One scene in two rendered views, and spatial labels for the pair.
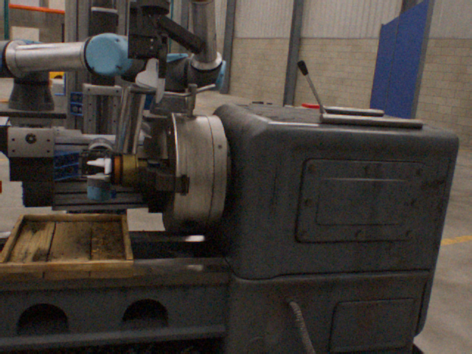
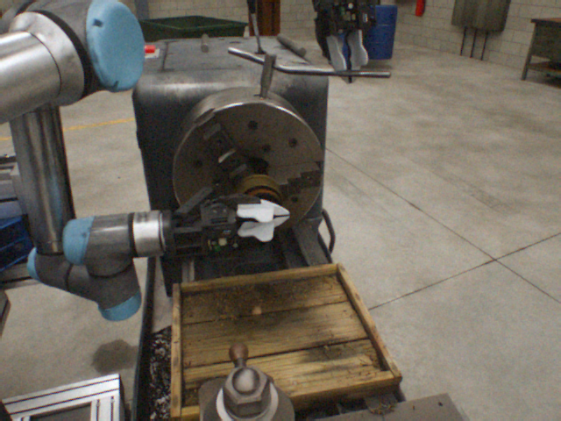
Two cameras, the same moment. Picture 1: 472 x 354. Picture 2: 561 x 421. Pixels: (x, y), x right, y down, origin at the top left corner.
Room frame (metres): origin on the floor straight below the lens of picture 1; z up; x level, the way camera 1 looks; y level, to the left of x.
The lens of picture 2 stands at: (1.14, 0.94, 1.46)
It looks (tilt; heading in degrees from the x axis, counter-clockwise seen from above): 31 degrees down; 274
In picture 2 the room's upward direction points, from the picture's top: straight up
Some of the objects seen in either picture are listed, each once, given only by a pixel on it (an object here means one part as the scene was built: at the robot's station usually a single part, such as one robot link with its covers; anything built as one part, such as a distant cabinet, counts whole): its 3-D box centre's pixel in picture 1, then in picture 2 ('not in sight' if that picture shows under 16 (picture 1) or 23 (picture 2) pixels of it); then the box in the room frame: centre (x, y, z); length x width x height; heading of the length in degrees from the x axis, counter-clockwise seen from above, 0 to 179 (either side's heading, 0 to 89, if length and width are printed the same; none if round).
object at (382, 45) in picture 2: not in sight; (379, 32); (-0.03, -7.25, 0.44); 0.59 x 0.59 x 0.88
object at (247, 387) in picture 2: not in sight; (246, 387); (1.18, 0.73, 1.17); 0.04 x 0.04 x 0.03
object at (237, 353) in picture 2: not in sight; (239, 362); (1.20, 0.68, 1.14); 0.04 x 0.02 x 0.02; 106
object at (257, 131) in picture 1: (318, 181); (223, 119); (1.40, -0.25, 1.06); 0.59 x 0.48 x 0.39; 106
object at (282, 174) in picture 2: (161, 178); (296, 177); (1.16, 0.17, 1.08); 0.12 x 0.11 x 0.05; 16
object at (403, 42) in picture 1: (389, 89); not in sight; (7.75, -2.32, 1.18); 4.12 x 0.80 x 2.35; 172
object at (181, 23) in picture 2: not in sight; (193, 54); (2.77, -4.86, 0.43); 1.34 x 0.94 x 0.85; 132
